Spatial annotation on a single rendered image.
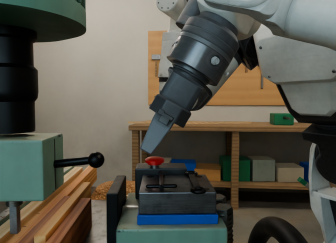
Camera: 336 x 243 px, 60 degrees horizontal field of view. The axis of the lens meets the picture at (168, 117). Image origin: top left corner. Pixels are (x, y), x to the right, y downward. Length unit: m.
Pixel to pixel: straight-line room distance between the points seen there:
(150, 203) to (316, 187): 0.68
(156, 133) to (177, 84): 0.08
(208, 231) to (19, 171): 0.23
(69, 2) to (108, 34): 3.47
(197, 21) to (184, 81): 0.09
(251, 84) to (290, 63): 2.87
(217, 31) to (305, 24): 0.11
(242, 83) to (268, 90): 0.31
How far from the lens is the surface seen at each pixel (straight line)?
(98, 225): 0.54
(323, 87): 0.74
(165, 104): 0.38
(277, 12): 0.40
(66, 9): 0.35
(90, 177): 0.74
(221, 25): 0.43
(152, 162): 0.44
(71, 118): 3.92
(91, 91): 3.81
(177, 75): 0.40
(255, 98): 3.61
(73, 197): 0.51
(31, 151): 0.35
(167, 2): 0.83
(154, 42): 3.65
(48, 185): 0.37
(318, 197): 0.96
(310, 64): 0.72
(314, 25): 0.40
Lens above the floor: 1.11
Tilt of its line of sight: 3 degrees down
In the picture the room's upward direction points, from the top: straight up
